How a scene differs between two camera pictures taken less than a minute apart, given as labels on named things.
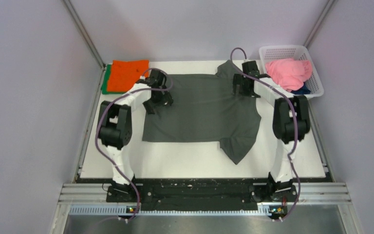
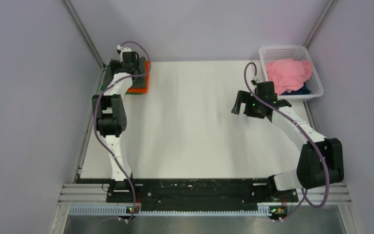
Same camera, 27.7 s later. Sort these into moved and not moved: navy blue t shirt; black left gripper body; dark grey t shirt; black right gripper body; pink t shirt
Moved: black right gripper body; dark grey t shirt; black left gripper body
Not moved: navy blue t shirt; pink t shirt
